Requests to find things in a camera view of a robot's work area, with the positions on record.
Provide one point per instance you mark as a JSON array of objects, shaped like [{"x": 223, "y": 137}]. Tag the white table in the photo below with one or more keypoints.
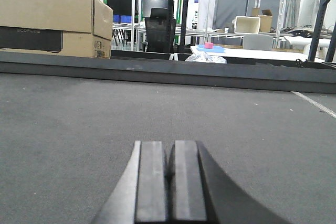
[{"x": 260, "y": 54}]

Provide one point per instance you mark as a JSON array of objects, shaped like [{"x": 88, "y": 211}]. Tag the crumpled clear plastic bag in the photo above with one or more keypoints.
[{"x": 205, "y": 58}]

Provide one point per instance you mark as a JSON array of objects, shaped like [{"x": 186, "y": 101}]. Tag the black office chair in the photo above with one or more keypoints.
[{"x": 157, "y": 39}]

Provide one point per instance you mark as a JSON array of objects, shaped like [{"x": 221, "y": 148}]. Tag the grey chair back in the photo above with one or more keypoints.
[{"x": 257, "y": 42}]

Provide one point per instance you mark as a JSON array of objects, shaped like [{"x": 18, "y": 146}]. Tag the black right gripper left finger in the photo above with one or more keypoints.
[{"x": 140, "y": 196}]

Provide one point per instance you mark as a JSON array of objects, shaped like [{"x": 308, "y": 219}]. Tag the white plastic bin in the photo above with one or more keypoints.
[{"x": 246, "y": 25}]

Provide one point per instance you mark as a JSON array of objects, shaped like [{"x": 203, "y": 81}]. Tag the pink block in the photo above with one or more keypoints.
[{"x": 208, "y": 45}]

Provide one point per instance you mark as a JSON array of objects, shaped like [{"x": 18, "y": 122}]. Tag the small open cardboard box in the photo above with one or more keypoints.
[{"x": 265, "y": 19}]

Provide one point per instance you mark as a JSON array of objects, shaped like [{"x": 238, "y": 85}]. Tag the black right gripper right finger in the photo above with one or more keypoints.
[{"x": 202, "y": 192}]

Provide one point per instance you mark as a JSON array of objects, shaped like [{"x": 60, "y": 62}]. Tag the dark conveyor side rail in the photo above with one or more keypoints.
[{"x": 244, "y": 73}]

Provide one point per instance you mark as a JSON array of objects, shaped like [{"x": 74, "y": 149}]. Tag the light blue tray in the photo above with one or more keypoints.
[{"x": 214, "y": 49}]

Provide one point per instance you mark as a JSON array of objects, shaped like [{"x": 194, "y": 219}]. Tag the brown cardboard box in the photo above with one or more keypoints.
[{"x": 81, "y": 28}]

